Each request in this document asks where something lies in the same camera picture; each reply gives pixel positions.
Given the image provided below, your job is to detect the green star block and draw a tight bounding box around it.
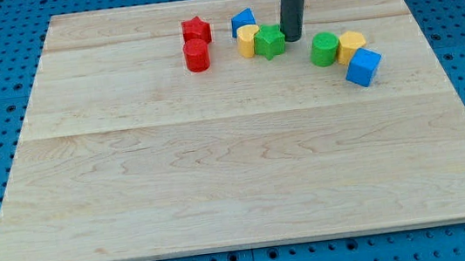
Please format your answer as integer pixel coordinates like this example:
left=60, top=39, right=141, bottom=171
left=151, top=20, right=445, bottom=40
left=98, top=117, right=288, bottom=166
left=254, top=24, right=285, bottom=60

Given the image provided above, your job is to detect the red star block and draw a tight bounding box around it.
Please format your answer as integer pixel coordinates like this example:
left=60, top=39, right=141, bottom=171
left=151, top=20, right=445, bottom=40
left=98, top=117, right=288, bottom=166
left=181, top=16, right=212, bottom=44

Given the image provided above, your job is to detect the light wooden board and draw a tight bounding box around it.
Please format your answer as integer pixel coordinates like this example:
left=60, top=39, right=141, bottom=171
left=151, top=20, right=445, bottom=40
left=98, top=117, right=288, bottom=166
left=0, top=0, right=465, bottom=261

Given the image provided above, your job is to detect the red cylinder block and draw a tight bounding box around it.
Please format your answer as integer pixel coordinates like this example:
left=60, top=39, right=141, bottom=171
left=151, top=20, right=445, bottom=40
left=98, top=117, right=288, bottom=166
left=182, top=38, right=211, bottom=72

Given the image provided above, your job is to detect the yellow heart block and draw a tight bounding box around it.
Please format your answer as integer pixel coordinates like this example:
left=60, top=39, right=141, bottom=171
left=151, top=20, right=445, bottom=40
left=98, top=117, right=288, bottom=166
left=236, top=24, right=260, bottom=58

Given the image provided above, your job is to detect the blue triangle block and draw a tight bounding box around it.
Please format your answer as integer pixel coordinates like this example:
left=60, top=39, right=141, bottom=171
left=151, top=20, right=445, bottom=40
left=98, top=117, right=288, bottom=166
left=230, top=8, right=256, bottom=39

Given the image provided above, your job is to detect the green cylinder block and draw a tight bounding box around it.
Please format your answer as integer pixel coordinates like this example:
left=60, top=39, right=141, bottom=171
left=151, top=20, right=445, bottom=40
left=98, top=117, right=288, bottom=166
left=310, top=32, right=339, bottom=67

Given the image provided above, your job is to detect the yellow hexagon block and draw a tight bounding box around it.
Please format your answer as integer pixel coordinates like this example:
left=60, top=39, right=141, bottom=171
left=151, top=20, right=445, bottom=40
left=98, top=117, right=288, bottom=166
left=337, top=31, right=366, bottom=65

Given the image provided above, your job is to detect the blue cube block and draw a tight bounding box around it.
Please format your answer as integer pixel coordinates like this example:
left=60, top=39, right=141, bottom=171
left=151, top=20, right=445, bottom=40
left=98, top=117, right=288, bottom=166
left=345, top=48, right=381, bottom=87

